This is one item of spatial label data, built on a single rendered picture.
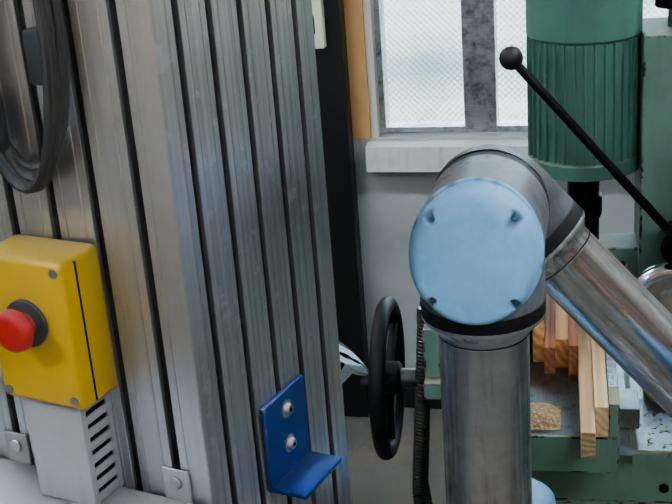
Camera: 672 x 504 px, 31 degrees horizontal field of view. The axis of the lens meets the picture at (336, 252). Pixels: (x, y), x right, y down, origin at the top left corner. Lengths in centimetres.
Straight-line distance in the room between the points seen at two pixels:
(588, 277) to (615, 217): 220
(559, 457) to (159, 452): 86
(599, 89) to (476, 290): 85
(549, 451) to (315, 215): 76
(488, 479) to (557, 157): 82
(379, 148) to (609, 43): 158
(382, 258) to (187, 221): 258
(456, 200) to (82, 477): 40
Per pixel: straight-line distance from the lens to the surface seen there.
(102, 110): 95
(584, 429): 171
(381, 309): 206
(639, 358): 125
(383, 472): 340
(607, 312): 122
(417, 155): 333
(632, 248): 198
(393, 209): 345
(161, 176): 93
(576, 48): 183
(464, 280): 104
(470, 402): 113
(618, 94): 187
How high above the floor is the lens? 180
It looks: 21 degrees down
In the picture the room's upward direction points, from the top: 5 degrees counter-clockwise
